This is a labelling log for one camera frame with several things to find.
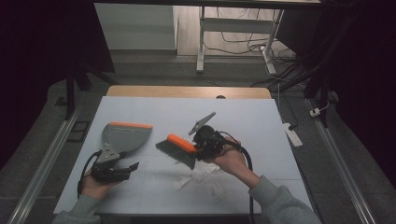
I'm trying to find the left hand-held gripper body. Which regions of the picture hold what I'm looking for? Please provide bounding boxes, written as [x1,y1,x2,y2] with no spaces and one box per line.
[90,145,133,185]

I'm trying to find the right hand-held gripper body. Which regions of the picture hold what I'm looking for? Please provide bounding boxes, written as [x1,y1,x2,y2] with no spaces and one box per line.
[188,111,238,161]

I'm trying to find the grey dustpan with orange edge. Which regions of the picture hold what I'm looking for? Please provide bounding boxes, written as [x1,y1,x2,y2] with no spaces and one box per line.
[101,121,154,157]

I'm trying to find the orange brush with grey bristles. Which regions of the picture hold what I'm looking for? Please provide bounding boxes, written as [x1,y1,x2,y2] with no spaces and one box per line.
[155,133,199,171]

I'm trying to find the pile of white tissues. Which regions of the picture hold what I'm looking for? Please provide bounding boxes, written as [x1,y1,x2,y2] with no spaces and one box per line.
[172,161,229,201]

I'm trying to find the person's left hand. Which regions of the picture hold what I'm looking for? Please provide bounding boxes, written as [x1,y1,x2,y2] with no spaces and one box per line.
[80,173,121,201]

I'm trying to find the person's right hand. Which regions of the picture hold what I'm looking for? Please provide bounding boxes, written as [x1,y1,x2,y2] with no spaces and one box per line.
[204,135,262,189]

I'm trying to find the black floor plate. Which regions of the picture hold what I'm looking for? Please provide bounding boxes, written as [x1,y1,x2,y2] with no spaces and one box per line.
[65,119,92,144]

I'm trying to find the wooden table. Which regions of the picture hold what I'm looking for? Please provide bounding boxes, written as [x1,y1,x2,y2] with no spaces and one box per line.
[106,85,273,100]

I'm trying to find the white power strip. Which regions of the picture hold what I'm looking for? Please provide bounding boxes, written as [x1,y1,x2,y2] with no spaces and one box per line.
[282,122,304,148]

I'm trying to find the black stand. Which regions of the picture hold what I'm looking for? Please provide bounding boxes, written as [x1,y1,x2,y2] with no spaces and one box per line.
[302,60,332,129]
[63,63,110,121]

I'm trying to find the dark curtain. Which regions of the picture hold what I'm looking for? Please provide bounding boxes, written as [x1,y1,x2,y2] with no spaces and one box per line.
[275,0,396,181]
[0,0,116,171]

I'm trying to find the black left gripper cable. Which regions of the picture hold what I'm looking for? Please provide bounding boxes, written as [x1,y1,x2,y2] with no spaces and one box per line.
[77,149,104,199]

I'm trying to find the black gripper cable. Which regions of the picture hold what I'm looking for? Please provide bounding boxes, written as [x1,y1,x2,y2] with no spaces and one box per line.
[77,149,104,199]
[218,130,255,224]

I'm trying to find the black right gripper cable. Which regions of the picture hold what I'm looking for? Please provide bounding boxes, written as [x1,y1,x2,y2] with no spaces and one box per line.
[218,130,255,224]

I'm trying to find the aluminium rail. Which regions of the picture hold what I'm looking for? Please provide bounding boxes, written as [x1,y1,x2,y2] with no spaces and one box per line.
[7,102,84,224]
[305,98,377,224]

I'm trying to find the tangle of black floor cables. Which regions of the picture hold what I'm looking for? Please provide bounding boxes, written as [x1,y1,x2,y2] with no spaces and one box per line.
[204,7,302,90]

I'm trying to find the white table frame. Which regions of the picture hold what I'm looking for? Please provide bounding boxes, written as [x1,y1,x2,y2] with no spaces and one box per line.
[195,6,285,76]

